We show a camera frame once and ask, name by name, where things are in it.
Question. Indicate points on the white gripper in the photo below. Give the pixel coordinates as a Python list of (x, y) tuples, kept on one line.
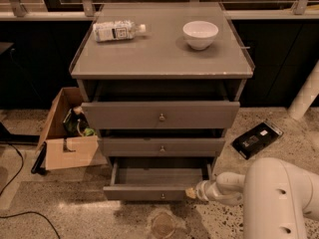
[(201, 189)]

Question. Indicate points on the grey bottom drawer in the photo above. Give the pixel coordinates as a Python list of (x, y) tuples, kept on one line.
[(156, 178)]

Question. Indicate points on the grey drawer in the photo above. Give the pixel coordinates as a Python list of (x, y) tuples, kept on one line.
[(152, 147), (156, 178), (163, 115)]

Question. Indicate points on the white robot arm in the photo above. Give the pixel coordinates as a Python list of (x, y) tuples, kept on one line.
[(277, 197)]

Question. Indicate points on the grey top drawer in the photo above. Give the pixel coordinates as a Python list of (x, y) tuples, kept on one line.
[(163, 115)]

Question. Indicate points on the grey middle drawer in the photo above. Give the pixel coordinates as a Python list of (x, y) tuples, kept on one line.
[(152, 147)]

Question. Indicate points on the grey wooden drawer cabinet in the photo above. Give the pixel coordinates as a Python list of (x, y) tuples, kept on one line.
[(159, 66)]

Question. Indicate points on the black flat device on floor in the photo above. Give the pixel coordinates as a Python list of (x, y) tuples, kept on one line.
[(257, 138)]

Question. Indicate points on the green items in box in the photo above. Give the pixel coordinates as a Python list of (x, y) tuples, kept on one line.
[(76, 124)]

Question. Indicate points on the brown cardboard box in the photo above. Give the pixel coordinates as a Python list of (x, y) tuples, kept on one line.
[(65, 150)]

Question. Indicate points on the black tool beside box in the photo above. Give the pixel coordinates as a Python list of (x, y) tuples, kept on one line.
[(37, 166)]

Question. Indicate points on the white ceramic bowl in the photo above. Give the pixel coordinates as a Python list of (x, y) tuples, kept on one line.
[(199, 35)]

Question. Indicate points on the plastic water bottle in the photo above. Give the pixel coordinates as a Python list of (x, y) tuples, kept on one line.
[(117, 30)]

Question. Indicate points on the white cylindrical post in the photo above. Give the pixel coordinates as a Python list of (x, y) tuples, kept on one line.
[(306, 96)]

